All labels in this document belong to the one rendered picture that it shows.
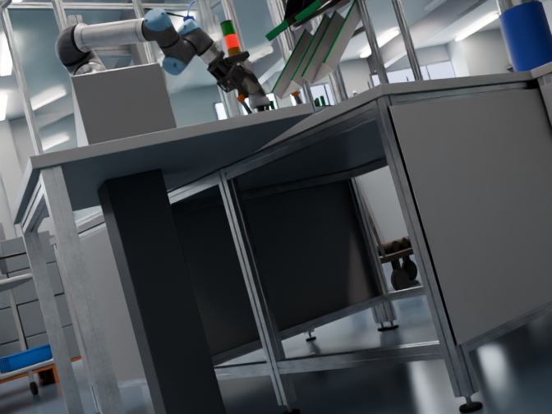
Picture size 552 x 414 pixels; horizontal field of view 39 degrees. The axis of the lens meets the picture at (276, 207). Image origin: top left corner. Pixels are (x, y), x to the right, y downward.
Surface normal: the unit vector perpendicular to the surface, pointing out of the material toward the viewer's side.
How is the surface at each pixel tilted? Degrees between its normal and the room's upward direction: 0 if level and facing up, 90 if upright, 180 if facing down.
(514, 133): 90
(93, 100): 90
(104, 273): 90
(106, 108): 90
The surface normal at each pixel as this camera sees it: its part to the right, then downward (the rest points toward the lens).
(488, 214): 0.62, -0.22
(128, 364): -0.74, 0.16
